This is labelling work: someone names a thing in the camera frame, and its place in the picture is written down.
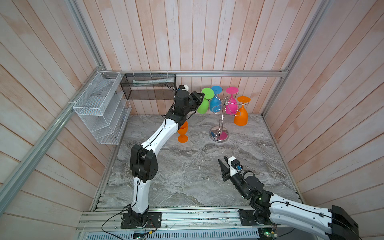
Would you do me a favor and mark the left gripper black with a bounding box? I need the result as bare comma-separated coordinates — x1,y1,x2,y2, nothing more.
183,90,204,114

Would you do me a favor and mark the green plastic wine glass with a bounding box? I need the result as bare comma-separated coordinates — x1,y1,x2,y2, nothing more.
197,88,215,114

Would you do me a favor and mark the orange wine glass front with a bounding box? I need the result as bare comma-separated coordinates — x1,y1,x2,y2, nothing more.
178,122,189,144

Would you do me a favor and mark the orange wine glass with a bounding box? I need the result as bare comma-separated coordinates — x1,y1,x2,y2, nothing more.
178,122,189,144
234,96,251,126

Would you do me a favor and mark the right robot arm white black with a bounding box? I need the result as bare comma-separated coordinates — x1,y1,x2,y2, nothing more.
218,157,360,240

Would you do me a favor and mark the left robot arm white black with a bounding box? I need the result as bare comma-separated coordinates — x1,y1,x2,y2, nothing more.
128,89,205,226

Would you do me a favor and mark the blue plastic wine glass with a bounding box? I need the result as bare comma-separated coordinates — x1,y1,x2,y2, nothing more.
210,86,223,114

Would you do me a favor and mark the chrome wine glass rack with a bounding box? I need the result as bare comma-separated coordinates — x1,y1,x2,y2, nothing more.
210,97,241,143

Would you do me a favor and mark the pink plastic wine glass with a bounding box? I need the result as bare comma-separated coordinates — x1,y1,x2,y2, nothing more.
226,87,239,116

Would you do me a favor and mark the orange wine glass rear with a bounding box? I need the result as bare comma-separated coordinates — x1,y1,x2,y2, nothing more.
234,96,251,126

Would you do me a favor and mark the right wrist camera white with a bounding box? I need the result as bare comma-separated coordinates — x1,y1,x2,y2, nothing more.
227,156,243,177

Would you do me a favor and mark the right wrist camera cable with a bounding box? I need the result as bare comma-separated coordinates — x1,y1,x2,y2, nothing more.
239,167,256,179

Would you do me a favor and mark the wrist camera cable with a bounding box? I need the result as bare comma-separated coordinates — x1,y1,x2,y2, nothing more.
161,80,181,121
239,167,256,179

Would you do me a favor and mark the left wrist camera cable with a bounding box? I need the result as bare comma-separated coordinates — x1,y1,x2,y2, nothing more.
161,80,181,121

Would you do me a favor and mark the black wire mesh basket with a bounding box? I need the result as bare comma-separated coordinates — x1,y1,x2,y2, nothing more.
120,74,177,101

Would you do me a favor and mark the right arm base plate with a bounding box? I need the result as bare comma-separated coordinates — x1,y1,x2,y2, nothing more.
238,209,279,227

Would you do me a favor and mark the horizontal aluminium wall profile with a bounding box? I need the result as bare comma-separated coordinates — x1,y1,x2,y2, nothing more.
100,69,288,78

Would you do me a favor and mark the white wire mesh shelf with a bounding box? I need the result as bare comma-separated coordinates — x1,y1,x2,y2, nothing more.
74,71,132,145

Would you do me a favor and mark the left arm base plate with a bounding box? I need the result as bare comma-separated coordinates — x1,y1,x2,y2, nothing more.
121,212,162,229

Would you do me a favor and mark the aluminium mounting rail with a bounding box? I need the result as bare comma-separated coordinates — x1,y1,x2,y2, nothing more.
74,205,326,233

